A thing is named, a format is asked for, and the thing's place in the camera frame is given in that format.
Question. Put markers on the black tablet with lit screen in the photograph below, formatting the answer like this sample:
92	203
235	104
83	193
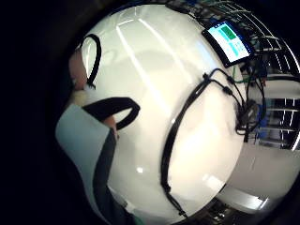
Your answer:
229	42

